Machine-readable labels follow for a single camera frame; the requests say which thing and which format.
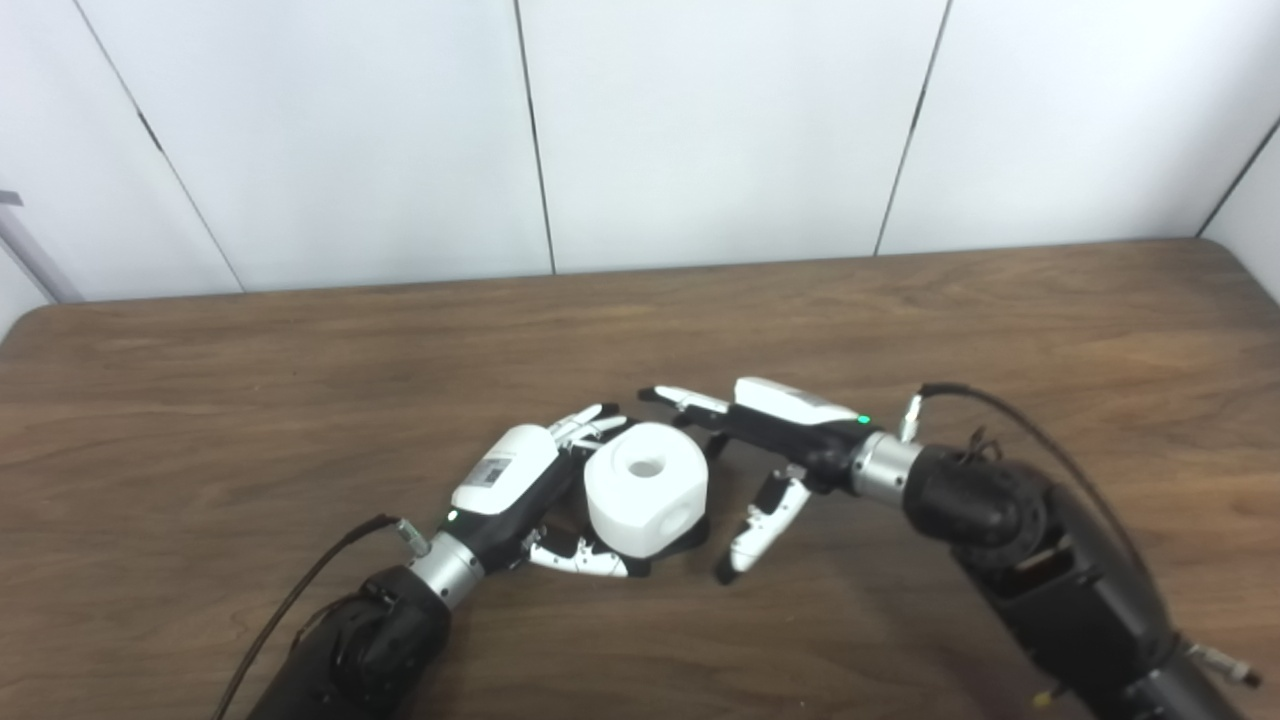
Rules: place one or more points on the round white plastic piece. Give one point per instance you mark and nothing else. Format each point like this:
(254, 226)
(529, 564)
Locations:
(620, 510)

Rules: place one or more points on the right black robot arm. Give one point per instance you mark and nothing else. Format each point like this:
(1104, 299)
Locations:
(1050, 560)

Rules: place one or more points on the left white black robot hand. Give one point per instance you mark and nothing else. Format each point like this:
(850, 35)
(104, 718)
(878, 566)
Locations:
(510, 470)

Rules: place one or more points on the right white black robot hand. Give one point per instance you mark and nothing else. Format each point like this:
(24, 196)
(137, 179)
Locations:
(800, 425)

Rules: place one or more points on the black flanged holder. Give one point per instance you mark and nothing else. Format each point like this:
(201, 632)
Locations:
(698, 530)

